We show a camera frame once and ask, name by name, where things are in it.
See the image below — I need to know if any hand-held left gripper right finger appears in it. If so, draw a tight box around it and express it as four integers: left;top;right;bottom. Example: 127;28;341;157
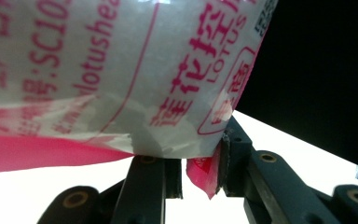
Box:
217;115;255;199

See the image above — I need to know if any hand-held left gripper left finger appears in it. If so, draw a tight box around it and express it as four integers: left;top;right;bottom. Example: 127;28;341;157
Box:
163;158;184;200

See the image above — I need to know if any pink and white sugar bag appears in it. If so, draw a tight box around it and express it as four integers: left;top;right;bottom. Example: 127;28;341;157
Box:
0;0;279;200

